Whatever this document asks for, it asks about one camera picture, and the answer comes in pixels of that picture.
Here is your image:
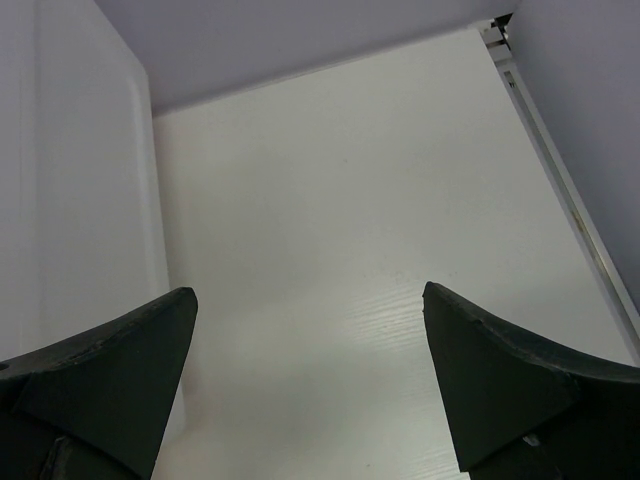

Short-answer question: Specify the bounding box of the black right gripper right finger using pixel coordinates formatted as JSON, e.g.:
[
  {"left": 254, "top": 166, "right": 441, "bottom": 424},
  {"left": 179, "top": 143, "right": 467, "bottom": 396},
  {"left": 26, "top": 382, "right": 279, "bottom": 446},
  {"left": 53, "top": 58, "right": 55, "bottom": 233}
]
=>
[{"left": 423, "top": 282, "right": 639, "bottom": 479}]

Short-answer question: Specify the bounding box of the white shoe cabinet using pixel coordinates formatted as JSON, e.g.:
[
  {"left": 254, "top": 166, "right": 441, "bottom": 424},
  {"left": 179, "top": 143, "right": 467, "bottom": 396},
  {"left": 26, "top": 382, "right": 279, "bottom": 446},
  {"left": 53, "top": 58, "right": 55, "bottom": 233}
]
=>
[{"left": 1, "top": 1, "right": 169, "bottom": 359}]

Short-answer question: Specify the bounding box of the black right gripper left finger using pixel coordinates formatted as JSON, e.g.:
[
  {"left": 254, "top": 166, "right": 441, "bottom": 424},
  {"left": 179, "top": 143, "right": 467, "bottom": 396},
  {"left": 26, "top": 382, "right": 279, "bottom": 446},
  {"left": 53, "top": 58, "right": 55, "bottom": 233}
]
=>
[{"left": 1, "top": 287, "right": 198, "bottom": 479}]

